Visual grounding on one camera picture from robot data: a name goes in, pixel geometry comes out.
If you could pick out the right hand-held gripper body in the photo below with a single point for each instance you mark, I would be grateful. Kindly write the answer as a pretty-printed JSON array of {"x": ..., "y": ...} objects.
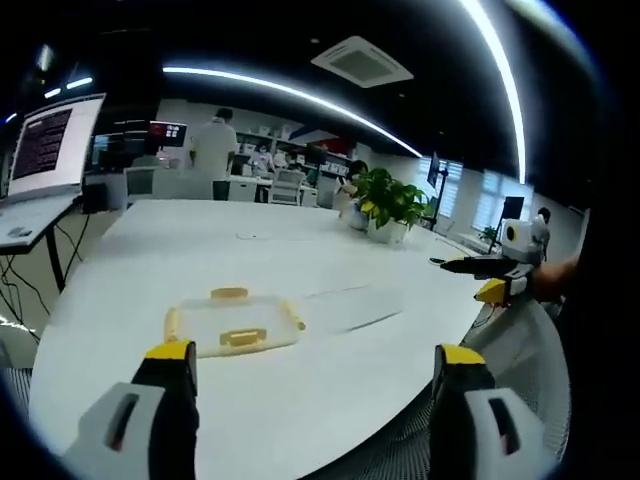
[{"x": 525, "y": 242}]

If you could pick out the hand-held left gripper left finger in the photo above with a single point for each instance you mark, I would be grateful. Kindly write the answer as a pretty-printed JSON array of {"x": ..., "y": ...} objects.
[{"x": 125, "y": 430}]

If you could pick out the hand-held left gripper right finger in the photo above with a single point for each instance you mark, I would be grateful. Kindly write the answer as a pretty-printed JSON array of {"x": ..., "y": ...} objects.
[{"x": 480, "y": 435}]

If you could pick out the small green plant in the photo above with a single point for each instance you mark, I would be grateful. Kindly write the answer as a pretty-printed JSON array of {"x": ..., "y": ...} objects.
[{"x": 488, "y": 234}]

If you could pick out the white mesh office chair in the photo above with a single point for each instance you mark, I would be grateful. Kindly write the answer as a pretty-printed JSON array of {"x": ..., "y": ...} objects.
[{"x": 525, "y": 360}]

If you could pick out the person's dark clothing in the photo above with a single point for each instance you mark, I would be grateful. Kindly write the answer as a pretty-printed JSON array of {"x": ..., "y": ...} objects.
[{"x": 585, "y": 325}]

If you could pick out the black monitor on stand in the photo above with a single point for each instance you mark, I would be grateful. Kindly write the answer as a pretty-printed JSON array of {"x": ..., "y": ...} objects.
[{"x": 436, "y": 172}]

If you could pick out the green potted plant white pot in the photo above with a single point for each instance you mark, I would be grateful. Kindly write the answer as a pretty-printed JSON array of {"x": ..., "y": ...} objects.
[{"x": 390, "y": 200}]

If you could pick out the long ceiling light strip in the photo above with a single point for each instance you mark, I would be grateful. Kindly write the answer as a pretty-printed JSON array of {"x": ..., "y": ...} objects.
[
  {"x": 300, "y": 97},
  {"x": 510, "y": 100}
]

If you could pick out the clear plastic tray yellow clips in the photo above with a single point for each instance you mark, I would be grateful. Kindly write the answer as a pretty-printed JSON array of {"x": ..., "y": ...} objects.
[{"x": 235, "y": 320}]

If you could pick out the white laptop stand table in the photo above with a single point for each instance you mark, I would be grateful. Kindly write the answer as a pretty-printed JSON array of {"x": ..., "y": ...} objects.
[{"x": 30, "y": 220}]

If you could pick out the ceiling air conditioner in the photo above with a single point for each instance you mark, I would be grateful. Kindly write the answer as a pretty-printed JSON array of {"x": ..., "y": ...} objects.
[{"x": 362, "y": 62}]

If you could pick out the black box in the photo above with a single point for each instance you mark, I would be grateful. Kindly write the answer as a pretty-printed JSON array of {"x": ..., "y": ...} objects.
[{"x": 95, "y": 197}]

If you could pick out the white shelf unit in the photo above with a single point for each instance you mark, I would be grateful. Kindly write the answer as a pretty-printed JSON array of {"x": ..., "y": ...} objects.
[{"x": 270, "y": 137}]

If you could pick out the open laptop with lit screen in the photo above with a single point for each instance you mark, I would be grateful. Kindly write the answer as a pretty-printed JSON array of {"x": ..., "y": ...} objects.
[{"x": 47, "y": 145}]

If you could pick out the monitor with red screen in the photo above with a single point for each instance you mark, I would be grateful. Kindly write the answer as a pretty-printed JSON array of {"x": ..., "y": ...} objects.
[{"x": 167, "y": 134}]

